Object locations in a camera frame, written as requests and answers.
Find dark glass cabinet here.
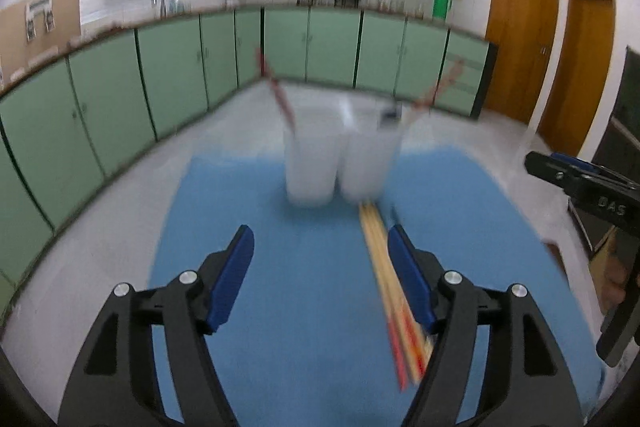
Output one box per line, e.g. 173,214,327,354
593,48,640,183

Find white double utensil holder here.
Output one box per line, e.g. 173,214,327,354
284,102,404,207

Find brown water purifier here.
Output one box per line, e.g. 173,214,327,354
0,0,81,83

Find person's right hand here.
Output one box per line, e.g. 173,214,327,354
599,255,628,313

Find green lower cabinets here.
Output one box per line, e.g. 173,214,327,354
1,6,498,308

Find blue table mat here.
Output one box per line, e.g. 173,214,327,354
151,147,603,426

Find green thermos jug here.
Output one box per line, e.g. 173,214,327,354
432,0,452,22

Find black plastic spoon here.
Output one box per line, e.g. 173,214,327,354
378,105,402,128

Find orange red patterned chopstick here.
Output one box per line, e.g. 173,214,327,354
358,201,426,391

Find wooden door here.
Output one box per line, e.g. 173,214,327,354
538,0,615,156
485,0,560,124

